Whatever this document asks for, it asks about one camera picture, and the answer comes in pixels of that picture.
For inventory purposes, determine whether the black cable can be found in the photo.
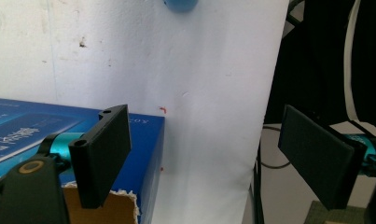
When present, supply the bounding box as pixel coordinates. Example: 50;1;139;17
256;124;292;171

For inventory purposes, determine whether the blue cardboard box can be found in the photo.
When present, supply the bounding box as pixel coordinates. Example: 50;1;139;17
0;97;166;224

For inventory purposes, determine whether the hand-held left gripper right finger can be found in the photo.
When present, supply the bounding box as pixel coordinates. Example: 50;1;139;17
277;104;376;211

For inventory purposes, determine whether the blue round object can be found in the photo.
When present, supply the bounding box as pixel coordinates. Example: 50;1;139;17
162;0;200;14

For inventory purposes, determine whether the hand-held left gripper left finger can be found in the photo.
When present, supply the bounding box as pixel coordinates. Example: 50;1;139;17
39;104;132;210

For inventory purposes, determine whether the black curtain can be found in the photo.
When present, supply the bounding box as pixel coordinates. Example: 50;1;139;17
263;0;376;130

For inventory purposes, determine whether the black metal stand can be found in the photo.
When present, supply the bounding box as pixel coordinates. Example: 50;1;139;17
252;141;266;224

